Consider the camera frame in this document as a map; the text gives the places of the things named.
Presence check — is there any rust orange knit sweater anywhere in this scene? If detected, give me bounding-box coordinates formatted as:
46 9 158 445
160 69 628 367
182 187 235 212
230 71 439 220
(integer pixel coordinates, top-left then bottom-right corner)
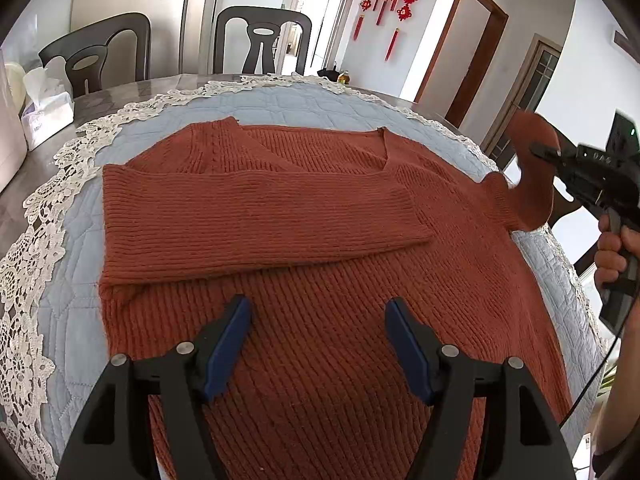
99 114 570 479

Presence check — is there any right forearm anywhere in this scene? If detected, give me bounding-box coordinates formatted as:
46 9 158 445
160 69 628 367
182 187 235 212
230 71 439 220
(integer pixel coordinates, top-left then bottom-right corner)
591 328 640 461

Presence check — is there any right hand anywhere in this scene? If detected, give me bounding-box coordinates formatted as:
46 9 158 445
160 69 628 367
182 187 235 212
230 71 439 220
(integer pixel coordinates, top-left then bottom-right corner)
594 214 640 290

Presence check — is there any dark chair right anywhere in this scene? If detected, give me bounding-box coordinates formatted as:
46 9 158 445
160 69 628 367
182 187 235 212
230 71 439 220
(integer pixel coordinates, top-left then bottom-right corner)
548 128 597 278

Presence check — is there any dark chair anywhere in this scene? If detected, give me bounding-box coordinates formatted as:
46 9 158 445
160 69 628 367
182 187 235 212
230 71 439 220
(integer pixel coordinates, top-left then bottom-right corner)
548 128 597 278
213 6 312 75
39 12 151 98

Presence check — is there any blue quilted lace-edged mat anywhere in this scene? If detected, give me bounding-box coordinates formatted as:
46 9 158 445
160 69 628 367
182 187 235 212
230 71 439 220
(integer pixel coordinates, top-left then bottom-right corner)
1 76 604 479

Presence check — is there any brown wooden door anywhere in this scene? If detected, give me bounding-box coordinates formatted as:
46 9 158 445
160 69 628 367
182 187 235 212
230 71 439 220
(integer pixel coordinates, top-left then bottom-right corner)
416 0 509 127

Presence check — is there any pink white appliance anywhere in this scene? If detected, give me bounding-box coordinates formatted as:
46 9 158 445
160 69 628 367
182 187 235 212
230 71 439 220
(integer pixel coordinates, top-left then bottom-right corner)
0 60 27 191

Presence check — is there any white tissue box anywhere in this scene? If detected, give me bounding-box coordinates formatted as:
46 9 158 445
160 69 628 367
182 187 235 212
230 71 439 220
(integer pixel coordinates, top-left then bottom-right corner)
21 56 74 152

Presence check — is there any dark chair middle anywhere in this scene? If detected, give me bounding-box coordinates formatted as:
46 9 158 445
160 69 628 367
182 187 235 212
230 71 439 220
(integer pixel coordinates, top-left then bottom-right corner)
213 6 312 75

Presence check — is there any dark chair left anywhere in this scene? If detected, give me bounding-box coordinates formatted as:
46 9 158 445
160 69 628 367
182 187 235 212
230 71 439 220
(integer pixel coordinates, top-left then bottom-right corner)
39 12 151 98

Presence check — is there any black cable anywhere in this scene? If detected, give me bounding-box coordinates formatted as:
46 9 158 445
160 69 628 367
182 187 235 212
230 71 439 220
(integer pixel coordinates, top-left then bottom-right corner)
558 294 640 430

